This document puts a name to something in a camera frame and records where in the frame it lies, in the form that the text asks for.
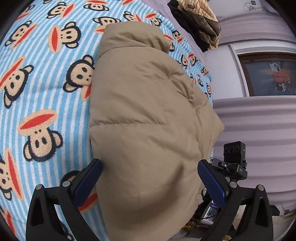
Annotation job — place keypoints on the beige striped garment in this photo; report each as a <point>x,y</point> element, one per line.
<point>201,14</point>

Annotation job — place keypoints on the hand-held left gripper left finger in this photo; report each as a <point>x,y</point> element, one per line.
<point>89,183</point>

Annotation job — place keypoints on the purple duvet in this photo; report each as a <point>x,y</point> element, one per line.
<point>159,7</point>

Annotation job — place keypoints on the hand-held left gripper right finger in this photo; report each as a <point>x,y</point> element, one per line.
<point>212,185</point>

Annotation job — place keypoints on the white window decal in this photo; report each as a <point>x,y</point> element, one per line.
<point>275,67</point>

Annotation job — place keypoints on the black garment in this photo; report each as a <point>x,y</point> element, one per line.
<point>185,20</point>

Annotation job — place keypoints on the small printed box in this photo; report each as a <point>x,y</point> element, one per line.
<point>209,212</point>

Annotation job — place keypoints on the khaki puffer jacket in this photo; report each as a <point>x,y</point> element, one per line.
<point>143,139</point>

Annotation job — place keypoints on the monkey print striped blanket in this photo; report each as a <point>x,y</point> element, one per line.
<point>46,97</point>

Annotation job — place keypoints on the orange window decal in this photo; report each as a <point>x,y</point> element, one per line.
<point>281,77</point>

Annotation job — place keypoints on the dark framed window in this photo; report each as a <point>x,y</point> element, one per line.
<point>261,76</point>

